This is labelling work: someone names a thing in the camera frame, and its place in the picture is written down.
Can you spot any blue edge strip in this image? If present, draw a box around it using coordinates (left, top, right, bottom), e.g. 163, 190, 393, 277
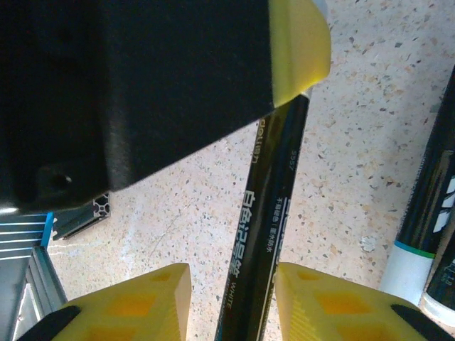
0, 211, 55, 264

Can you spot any aluminium side rail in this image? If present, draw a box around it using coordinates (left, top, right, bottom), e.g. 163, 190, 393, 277
52, 193, 112, 242

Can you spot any dark marker white end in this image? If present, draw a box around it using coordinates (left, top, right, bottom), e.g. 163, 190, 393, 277
419, 248, 455, 328

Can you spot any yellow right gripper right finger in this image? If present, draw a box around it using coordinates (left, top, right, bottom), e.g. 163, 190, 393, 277
275, 261, 454, 341

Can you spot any black marker white end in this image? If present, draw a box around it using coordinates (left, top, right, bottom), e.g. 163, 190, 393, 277
378, 63, 455, 307

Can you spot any aluminium frame post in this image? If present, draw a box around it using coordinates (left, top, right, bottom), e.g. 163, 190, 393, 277
0, 247, 69, 341

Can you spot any black marker white print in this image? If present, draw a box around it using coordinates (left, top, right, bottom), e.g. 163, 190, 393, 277
213, 90, 311, 341

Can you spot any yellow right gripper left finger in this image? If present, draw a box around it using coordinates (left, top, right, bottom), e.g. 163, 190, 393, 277
14, 262, 193, 341

